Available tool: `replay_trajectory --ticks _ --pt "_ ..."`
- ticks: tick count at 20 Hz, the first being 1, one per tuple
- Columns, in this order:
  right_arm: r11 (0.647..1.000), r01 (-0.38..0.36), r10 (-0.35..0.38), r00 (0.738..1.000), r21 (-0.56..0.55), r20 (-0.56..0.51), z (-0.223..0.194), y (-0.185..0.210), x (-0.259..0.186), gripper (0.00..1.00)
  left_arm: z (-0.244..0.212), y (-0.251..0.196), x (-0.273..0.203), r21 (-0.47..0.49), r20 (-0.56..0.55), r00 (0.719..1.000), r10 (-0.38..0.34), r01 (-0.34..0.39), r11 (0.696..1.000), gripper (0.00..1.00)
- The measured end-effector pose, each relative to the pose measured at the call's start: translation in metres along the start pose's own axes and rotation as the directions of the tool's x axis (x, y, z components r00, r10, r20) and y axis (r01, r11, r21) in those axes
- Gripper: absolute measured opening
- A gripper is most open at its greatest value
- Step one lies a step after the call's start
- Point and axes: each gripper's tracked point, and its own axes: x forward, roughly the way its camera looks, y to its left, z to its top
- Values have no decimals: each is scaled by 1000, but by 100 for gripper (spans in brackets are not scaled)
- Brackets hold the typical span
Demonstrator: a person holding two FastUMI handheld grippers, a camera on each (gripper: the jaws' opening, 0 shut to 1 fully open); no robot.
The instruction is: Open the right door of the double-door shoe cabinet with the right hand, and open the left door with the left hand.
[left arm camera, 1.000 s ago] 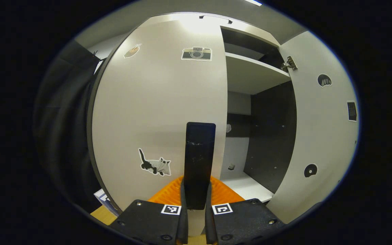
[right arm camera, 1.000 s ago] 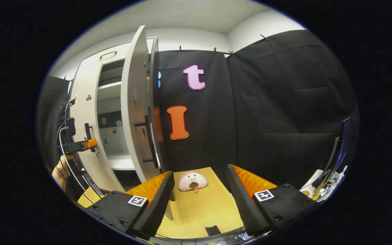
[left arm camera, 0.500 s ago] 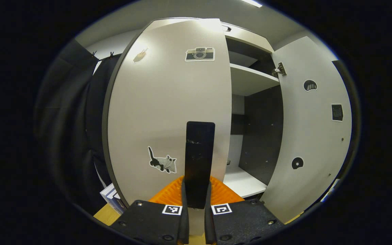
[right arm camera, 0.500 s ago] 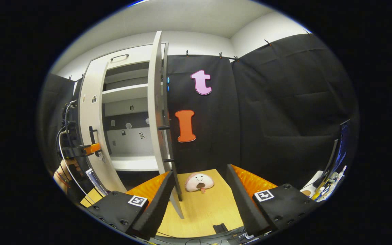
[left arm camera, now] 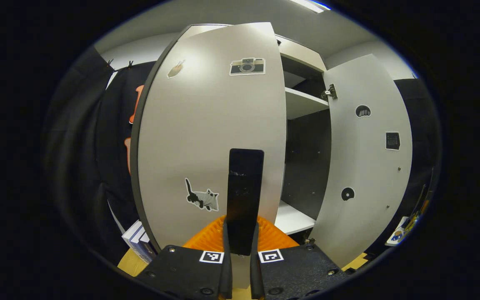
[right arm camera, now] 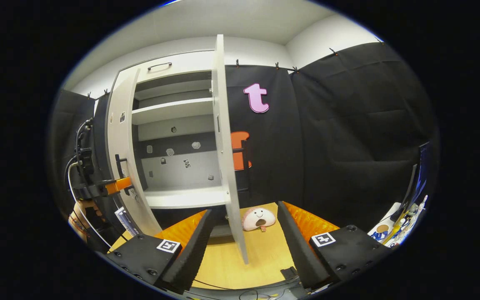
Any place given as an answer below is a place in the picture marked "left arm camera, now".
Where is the colourful cartoon sheet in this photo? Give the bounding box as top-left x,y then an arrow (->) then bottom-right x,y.
385,196 -> 430,247

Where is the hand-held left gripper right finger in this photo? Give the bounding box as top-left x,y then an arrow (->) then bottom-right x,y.
250,216 -> 351,300

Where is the long ceiling light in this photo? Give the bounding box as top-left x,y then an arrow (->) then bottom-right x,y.
288,0 -> 331,14

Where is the cabinet door with camera sticker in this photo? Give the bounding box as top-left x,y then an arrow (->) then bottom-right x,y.
130,22 -> 287,288

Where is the black door handle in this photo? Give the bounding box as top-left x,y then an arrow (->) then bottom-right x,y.
226,148 -> 265,256

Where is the blue and white book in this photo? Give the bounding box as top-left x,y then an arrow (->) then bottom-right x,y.
130,227 -> 149,255

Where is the metal door hinge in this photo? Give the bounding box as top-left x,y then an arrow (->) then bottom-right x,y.
322,83 -> 338,101

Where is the beige double-door shoe cabinet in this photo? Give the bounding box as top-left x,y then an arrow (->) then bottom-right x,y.
130,22 -> 413,288

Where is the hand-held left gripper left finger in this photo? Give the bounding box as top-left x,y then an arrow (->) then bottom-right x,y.
136,215 -> 233,300

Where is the cabinet door with black cat sticker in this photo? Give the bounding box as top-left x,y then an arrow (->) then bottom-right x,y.
309,53 -> 413,267

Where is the black backdrop cloth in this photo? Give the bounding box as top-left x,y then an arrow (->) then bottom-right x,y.
44,46 -> 443,267

